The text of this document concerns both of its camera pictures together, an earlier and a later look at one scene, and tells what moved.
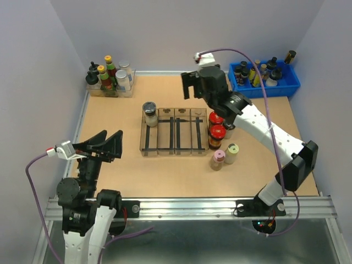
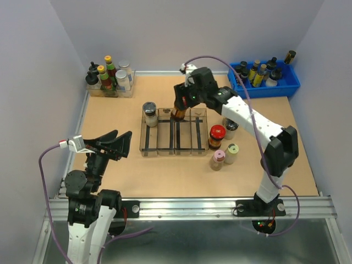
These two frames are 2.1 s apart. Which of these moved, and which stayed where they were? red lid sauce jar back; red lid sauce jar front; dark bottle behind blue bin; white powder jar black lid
Moved: red lid sauce jar back
Stayed: dark bottle behind blue bin; white powder jar black lid; red lid sauce jar front
